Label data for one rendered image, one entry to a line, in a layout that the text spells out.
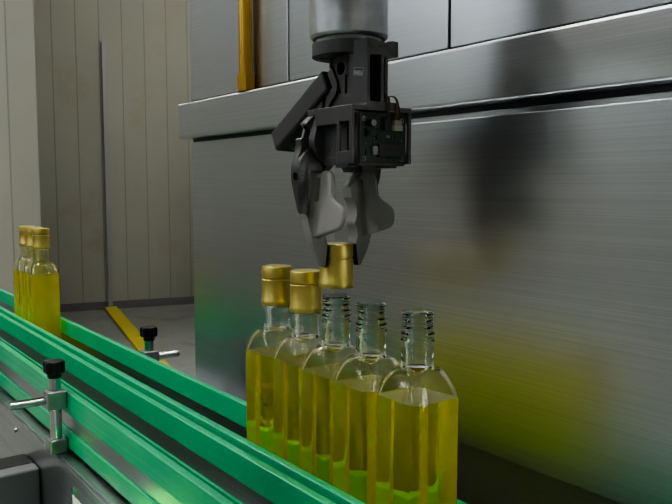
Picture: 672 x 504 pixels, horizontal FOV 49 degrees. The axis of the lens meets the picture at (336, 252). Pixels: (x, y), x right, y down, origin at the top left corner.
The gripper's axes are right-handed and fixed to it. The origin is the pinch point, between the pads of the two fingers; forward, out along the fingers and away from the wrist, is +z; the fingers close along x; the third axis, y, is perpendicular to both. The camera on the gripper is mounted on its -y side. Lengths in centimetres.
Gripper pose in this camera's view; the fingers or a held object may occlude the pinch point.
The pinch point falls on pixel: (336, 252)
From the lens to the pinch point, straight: 74.5
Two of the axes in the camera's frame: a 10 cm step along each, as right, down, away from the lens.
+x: 8.1, -0.5, 5.8
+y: 5.9, 0.7, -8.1
